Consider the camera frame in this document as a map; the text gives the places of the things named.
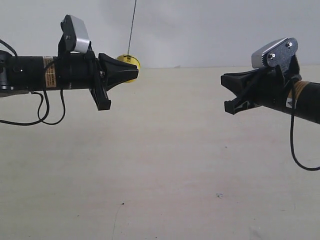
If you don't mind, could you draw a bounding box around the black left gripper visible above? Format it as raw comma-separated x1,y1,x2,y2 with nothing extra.
57,49,138,111

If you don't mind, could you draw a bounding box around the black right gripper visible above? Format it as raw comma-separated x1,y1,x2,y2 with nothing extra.
220,55,300,115

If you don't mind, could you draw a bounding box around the yellow tennis ball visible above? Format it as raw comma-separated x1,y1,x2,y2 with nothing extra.
116,54,141,71

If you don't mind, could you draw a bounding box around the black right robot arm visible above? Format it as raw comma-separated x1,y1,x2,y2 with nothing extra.
220,55,320,124

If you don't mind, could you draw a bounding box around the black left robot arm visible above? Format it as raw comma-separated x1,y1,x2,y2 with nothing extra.
0,51,139,111

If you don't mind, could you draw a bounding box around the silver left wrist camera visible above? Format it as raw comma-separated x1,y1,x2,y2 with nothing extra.
58,14,91,57

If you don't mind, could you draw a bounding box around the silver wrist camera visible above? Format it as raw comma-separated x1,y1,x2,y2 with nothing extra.
58,14,91,57
251,37,298,69

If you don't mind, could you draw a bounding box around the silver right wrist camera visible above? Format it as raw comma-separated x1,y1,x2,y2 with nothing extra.
251,37,298,69

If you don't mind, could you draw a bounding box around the black right camera cable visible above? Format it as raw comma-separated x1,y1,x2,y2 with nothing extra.
289,79,320,172

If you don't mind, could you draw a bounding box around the black camera cable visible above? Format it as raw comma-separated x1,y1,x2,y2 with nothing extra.
0,38,66,126
289,79,320,172

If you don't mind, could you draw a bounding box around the thin black hanging string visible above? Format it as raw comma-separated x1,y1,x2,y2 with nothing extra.
126,0,138,56

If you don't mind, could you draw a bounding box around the black left camera cable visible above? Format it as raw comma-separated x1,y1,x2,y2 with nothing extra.
0,38,66,126

